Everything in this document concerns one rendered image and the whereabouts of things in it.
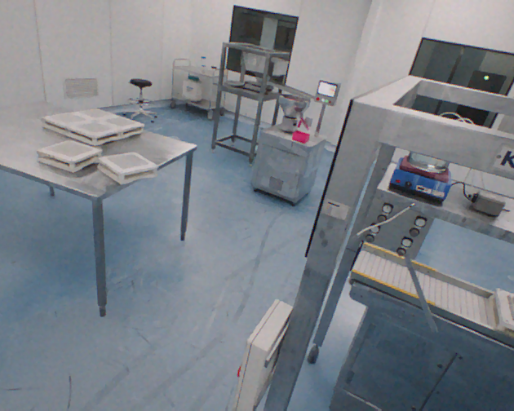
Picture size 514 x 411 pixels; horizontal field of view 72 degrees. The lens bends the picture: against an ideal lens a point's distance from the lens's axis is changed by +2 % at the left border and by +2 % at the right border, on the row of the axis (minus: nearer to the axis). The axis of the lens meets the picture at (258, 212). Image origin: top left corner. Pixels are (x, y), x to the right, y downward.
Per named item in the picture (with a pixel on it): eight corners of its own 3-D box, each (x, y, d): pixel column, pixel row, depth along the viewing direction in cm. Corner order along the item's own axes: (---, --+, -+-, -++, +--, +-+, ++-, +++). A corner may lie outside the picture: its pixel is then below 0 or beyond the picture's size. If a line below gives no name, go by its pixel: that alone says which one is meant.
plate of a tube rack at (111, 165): (97, 161, 205) (96, 157, 204) (135, 154, 223) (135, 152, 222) (120, 176, 193) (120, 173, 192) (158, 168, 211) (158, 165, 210)
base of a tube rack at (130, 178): (97, 169, 208) (97, 165, 206) (135, 161, 225) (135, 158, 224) (121, 184, 195) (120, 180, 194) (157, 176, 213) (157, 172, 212)
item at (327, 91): (304, 134, 408) (318, 78, 378) (307, 133, 416) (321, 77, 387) (323, 140, 400) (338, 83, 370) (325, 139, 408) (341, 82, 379)
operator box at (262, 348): (231, 409, 92) (245, 340, 79) (259, 362, 106) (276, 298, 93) (250, 422, 90) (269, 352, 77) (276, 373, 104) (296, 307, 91)
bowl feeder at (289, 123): (268, 128, 403) (273, 95, 386) (280, 124, 432) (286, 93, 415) (306, 140, 387) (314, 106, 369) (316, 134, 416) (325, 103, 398)
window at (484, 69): (393, 114, 582) (422, 37, 527) (394, 114, 583) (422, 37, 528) (485, 138, 535) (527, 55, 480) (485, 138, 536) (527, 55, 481)
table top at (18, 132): (-112, 131, 212) (-114, 125, 210) (42, 104, 306) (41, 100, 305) (98, 202, 182) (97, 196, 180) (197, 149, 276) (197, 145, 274)
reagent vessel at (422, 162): (403, 165, 130) (423, 114, 121) (406, 155, 142) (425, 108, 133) (446, 178, 125) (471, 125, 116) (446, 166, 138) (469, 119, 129)
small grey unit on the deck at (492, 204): (463, 206, 128) (471, 192, 125) (463, 201, 134) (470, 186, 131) (501, 218, 124) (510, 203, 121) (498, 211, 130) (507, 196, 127)
